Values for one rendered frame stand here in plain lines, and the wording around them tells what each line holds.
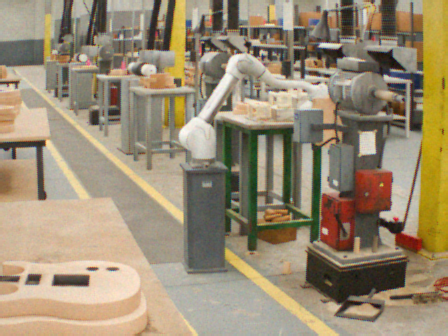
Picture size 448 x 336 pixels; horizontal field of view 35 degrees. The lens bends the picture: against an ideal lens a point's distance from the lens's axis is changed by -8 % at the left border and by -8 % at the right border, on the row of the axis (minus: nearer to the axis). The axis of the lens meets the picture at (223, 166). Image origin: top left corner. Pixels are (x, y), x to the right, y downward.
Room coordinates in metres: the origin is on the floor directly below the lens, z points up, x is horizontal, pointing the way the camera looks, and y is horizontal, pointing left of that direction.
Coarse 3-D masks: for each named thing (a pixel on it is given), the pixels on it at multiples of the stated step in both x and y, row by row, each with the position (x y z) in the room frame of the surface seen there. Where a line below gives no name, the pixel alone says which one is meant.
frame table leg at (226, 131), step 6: (222, 120) 5.89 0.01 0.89; (222, 126) 5.89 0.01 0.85; (222, 132) 5.88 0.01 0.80; (228, 132) 5.85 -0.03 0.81; (222, 138) 5.88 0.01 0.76; (228, 138) 5.85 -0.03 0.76; (222, 144) 5.88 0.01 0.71; (228, 144) 5.85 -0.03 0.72; (222, 150) 5.88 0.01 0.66; (228, 150) 5.85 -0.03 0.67; (228, 156) 5.85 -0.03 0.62; (222, 162) 5.88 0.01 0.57; (228, 162) 5.85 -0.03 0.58; (228, 168) 5.85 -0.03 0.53; (228, 174) 5.85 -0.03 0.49; (228, 180) 5.85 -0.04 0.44; (228, 186) 5.85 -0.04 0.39; (228, 192) 5.85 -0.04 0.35; (228, 198) 5.85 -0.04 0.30; (228, 204) 5.85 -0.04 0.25; (228, 216) 5.85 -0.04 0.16; (228, 222) 5.85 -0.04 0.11; (228, 228) 5.85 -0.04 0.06; (228, 234) 5.86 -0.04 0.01
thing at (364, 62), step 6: (366, 42) 4.61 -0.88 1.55; (372, 42) 4.54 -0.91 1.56; (378, 42) 4.47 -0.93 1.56; (360, 48) 4.69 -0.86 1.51; (360, 54) 4.69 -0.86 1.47; (366, 54) 4.61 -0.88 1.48; (342, 60) 4.62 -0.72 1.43; (348, 60) 4.54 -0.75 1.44; (354, 60) 4.49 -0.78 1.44; (360, 60) 4.50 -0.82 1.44; (366, 60) 4.62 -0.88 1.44; (372, 60) 4.54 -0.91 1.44; (342, 66) 4.62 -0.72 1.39; (348, 66) 4.54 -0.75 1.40; (354, 66) 4.47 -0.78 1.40; (360, 66) 4.43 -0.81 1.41; (366, 66) 4.44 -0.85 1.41; (372, 66) 4.46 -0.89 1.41; (378, 66) 4.47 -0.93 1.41
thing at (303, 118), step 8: (296, 112) 4.62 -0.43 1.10; (304, 112) 4.58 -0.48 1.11; (312, 112) 4.59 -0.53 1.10; (320, 112) 4.61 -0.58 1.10; (296, 120) 4.62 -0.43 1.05; (304, 120) 4.58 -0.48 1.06; (312, 120) 4.59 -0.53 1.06; (320, 120) 4.61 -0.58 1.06; (296, 128) 4.62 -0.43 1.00; (304, 128) 4.58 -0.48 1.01; (296, 136) 4.62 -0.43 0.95; (304, 136) 4.58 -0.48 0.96; (312, 136) 4.59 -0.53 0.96; (320, 136) 4.61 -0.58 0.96; (312, 144) 4.64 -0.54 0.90
